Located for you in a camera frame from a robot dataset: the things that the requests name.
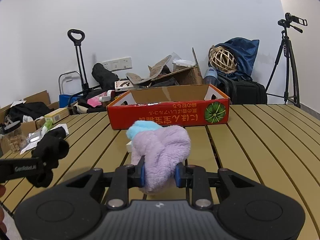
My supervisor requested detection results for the blue water bottle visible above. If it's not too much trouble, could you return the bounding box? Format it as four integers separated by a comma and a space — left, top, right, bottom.
203, 67, 219, 86

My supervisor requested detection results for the woven rattan ball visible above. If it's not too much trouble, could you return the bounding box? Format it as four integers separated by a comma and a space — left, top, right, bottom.
208, 46, 237, 74

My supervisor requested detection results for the yellow small carton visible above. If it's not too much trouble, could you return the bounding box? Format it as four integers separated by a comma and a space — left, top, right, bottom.
44, 107, 69, 124

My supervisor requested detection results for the white paper sheet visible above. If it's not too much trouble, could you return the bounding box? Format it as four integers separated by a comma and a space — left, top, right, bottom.
20, 124, 69, 154

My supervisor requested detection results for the light blue plush toy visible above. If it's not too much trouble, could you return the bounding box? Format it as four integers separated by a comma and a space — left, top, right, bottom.
126, 120, 161, 140

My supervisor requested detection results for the black camera tripod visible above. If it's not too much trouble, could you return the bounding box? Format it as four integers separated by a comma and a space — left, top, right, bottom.
265, 27, 301, 108

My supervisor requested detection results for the black suitcase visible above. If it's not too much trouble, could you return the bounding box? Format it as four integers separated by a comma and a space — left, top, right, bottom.
218, 74, 267, 105

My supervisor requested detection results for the green white small bottle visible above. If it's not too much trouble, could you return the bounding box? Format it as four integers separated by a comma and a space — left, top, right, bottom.
41, 119, 53, 136

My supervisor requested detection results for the black hand trolley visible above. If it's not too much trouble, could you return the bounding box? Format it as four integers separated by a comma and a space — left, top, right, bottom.
58, 29, 101, 105

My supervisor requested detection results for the black clothing pile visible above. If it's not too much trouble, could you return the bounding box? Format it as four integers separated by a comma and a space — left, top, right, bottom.
6, 102, 53, 122

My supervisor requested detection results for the clear jar of blocks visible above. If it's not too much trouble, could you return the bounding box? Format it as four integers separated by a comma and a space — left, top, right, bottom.
3, 121, 27, 152

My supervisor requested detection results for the red cardboard pumpkin box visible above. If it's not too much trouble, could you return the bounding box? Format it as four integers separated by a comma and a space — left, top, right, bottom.
107, 84, 230, 130

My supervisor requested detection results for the blue velvet bag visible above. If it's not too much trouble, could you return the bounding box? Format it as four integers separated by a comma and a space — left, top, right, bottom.
216, 37, 260, 81

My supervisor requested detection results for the black sock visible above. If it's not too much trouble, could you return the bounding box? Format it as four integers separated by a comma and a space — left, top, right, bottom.
26, 127, 69, 188

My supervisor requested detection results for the lilac fluffy plush cloth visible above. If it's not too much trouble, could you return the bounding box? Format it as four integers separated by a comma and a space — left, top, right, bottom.
131, 125, 191, 195

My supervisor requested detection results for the person's hand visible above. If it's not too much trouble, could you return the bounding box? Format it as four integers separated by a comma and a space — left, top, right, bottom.
0, 185, 7, 233

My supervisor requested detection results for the white wall socket strip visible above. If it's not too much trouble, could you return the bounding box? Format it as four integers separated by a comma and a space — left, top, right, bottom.
101, 57, 132, 72

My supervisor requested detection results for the blue crate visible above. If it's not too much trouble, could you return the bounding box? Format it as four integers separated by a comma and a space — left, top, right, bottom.
59, 94, 80, 108

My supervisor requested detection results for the black bag by wall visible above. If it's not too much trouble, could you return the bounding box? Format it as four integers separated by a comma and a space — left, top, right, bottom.
92, 63, 119, 90

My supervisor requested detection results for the brown open cardboard box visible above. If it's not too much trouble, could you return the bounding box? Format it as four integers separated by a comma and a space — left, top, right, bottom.
126, 48, 203, 89

